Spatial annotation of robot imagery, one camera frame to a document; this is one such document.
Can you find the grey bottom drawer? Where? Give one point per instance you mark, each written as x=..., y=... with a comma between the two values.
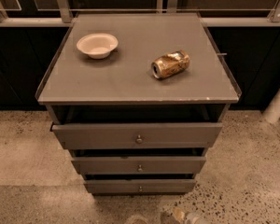
x=142, y=186

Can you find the grey drawer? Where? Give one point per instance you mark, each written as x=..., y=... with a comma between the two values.
x=137, y=135
x=139, y=165
x=142, y=186

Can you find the grey middle drawer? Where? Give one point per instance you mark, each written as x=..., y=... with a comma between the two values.
x=139, y=165

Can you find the grey top drawer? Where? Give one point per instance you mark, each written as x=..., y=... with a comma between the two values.
x=137, y=135

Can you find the grey drawer cabinet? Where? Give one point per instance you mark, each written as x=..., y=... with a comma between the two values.
x=121, y=88

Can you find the crushed gold soda can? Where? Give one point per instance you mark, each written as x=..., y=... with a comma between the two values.
x=170, y=64

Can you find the white paper bowl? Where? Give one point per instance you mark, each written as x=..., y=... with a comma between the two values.
x=97, y=46

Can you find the white cylindrical post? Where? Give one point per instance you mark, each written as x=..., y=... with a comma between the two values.
x=272, y=112

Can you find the grey metal railing frame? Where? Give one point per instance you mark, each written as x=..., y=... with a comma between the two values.
x=212, y=13

